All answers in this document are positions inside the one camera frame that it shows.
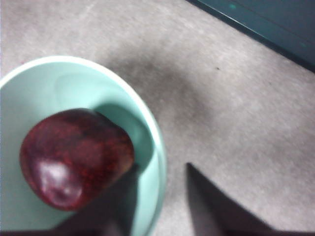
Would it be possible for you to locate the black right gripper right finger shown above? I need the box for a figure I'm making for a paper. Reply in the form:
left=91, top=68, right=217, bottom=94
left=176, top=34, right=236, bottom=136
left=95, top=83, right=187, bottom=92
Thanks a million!
left=186, top=162, right=279, bottom=236

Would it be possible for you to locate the teal green bowl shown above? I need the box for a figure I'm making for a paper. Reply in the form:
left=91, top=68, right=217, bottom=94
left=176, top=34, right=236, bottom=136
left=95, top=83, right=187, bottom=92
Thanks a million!
left=0, top=56, right=168, bottom=236

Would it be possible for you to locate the black tray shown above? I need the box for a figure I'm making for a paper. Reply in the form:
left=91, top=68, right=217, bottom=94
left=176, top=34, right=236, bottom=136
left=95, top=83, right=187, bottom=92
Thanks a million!
left=186, top=0, right=315, bottom=73

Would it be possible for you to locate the dark red plum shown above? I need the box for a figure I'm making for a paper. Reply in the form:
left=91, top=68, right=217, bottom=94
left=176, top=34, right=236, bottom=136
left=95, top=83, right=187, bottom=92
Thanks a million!
left=19, top=108, right=135, bottom=211

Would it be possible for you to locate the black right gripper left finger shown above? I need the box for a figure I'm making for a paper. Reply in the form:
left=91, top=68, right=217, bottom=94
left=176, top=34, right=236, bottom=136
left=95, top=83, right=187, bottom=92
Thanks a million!
left=49, top=168, right=139, bottom=236

